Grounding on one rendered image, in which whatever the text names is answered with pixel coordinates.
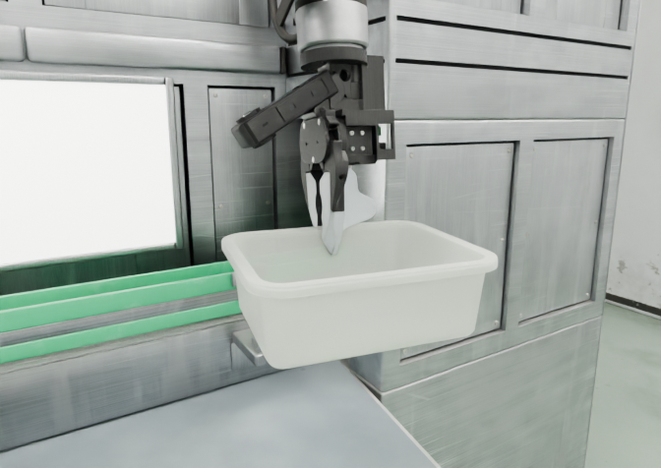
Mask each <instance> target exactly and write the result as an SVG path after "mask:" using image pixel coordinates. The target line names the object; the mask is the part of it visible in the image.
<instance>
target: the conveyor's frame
mask: <svg viewBox="0 0 661 468"><path fill-rule="evenodd" d="M248 328H250V327H249V325H248V323H247V321H246V319H245V317H244V316H241V317H236V318H232V319H227V320H222V321H218V322H210V323H205V324H200V325H196V326H191V327H186V328H182V329H177V330H173V331H167V332H164V333H160V334H155V335H151V336H145V337H141V338H137V339H132V340H128V341H123V342H121V340H120V342H118V343H114V344H109V345H104V346H100V347H96V346H95V344H94V346H95V348H92V349H87V350H82V351H78V352H73V353H70V350H69V349H68V351H69V354H64V355H59V356H55V357H50V358H46V359H42V355H41V360H36V361H32V362H27V363H22V364H19V365H14V366H13V362H12V366H10V367H5V368H0V451H1V450H4V449H8V448H11V447H15V446H18V445H22V444H25V443H29V442H32V441H35V440H39V439H45V438H48V437H52V436H55V435H59V434H62V433H66V432H69V431H73V430H75V429H79V428H82V427H85V426H89V425H92V424H96V423H99V422H103V421H106V420H110V419H113V418H117V417H120V416H124V415H127V414H131V413H134V412H138V411H141V410H144V409H148V408H151V407H154V406H157V405H161V404H164V403H168V402H171V401H175V400H178V399H182V398H185V397H189V396H192V395H196V394H199V393H202V392H206V391H209V390H213V389H216V388H220V387H223V386H227V385H230V384H234V383H237V382H240V381H243V380H249V379H252V378H256V377H259V376H263V375H266V374H270V373H273V372H277V371H280V370H284V369H277V368H274V367H273V366H271V365H270V364H265V365H261V366H258V367H256V366H255V365H254V366H250V367H247V368H243V369H239V370H236V371H232V370H231V348H230V343H231V342H233V339H232V333H233V332H235V331H239V330H244V329H248Z"/></svg>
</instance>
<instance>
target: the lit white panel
mask: <svg viewBox="0 0 661 468"><path fill-rule="evenodd" d="M171 242H176V241H175V226H174V211H173V197H172V182H171V166H170V151H169V137H168V122H167V107H166V92H165V86H156V85H124V84H94V83H63V82H32V81H1V80H0V263H15V262H23V261H31V260H39V259H47V258H54V257H62V256H70V255H77V254H85V253H93V252H101V251H109V250H117V249H124V248H132V247H140V246H147V245H155V244H163V243H171Z"/></svg>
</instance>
